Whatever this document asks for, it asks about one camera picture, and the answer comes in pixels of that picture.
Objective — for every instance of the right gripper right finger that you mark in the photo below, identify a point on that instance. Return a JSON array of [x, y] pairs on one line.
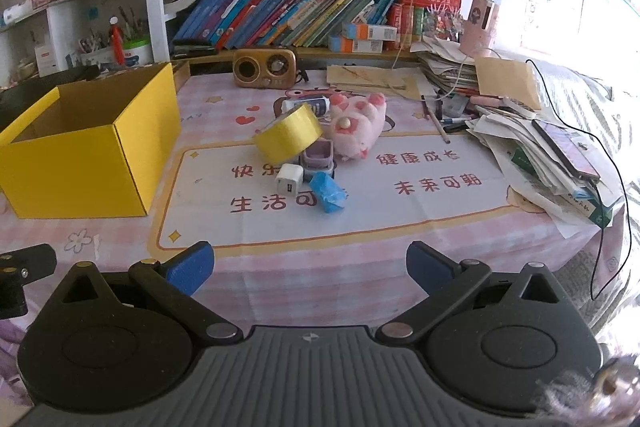
[[450, 286]]

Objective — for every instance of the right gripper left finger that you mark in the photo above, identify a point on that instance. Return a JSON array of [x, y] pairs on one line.
[[171, 285]]

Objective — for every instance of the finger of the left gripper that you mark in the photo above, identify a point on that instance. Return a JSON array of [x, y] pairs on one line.
[[18, 269]]

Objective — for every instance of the blue tape wad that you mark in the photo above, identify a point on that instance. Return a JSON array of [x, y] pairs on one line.
[[331, 196]]

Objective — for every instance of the white usb charger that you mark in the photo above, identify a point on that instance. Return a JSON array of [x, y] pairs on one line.
[[289, 179]]

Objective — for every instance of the purple grey toy truck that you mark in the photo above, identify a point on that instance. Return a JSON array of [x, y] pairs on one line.
[[318, 157]]

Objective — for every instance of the pink plush pig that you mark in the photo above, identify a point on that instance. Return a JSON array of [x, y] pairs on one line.
[[355, 124]]

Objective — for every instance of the yellow tape roll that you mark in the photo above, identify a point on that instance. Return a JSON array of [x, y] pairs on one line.
[[288, 135]]

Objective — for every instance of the printed desk mat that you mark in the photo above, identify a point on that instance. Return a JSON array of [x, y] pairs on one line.
[[247, 181]]

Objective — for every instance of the yellow cardboard box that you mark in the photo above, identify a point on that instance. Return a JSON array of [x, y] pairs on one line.
[[92, 149]]

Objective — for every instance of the messy paper stack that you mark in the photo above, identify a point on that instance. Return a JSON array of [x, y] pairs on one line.
[[532, 169]]

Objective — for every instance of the pink checkered tablecloth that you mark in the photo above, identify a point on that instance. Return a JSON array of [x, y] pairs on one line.
[[283, 260]]

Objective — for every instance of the wooden pencil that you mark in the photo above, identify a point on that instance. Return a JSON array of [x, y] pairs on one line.
[[430, 114]]

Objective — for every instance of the purple tablet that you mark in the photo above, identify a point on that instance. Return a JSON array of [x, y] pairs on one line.
[[570, 154]]

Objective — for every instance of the kraft paper sheets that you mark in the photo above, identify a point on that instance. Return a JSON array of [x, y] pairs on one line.
[[400, 82]]

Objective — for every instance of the brown paper envelope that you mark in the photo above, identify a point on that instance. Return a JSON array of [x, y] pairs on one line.
[[507, 78]]

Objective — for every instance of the brown retro radio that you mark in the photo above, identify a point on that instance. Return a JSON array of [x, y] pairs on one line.
[[264, 68]]

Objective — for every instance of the red toy bottle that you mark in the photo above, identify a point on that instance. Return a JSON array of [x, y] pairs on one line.
[[117, 41]]

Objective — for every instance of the orange white box lower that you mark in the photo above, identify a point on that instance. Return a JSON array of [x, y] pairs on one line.
[[340, 44]]

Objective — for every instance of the orange white box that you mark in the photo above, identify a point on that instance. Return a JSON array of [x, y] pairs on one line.
[[340, 44], [355, 31]]

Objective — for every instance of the orange white box upper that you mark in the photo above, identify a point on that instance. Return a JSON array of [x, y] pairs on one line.
[[355, 31]]

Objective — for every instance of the row of leaning books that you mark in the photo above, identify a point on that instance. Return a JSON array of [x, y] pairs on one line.
[[223, 25]]

